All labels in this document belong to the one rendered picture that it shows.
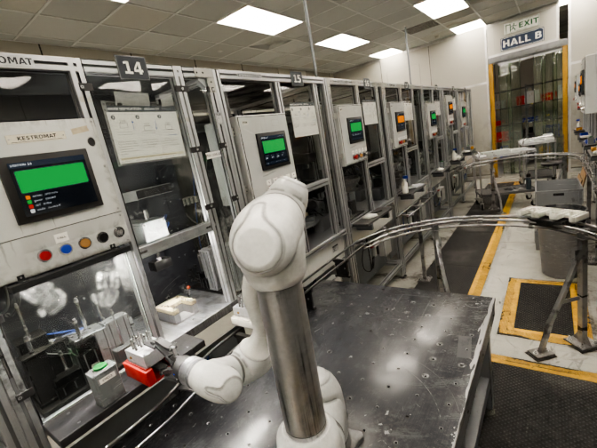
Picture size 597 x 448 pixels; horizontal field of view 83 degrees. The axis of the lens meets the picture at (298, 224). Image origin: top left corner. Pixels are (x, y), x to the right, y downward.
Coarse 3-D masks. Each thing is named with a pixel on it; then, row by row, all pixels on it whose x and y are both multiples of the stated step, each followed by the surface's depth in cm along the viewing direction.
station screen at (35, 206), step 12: (72, 156) 112; (12, 168) 99; (24, 168) 102; (36, 168) 104; (84, 168) 115; (12, 180) 99; (36, 192) 104; (48, 192) 106; (60, 192) 109; (72, 192) 112; (84, 192) 115; (24, 204) 102; (36, 204) 104; (48, 204) 106; (60, 204) 109; (72, 204) 112
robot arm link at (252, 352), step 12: (252, 288) 89; (252, 300) 92; (252, 312) 96; (252, 324) 103; (252, 336) 108; (264, 336) 106; (240, 348) 109; (252, 348) 108; (264, 348) 109; (240, 360) 106; (252, 360) 107; (264, 360) 109; (252, 372) 107; (264, 372) 112
